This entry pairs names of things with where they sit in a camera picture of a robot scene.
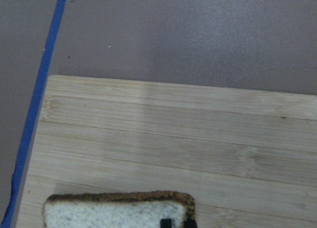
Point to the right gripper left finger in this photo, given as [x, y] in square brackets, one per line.
[166, 223]

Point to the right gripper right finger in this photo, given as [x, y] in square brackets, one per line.
[189, 223]

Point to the bread slice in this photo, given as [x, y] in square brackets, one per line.
[118, 210]

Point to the wooden cutting board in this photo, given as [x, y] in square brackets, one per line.
[249, 158]

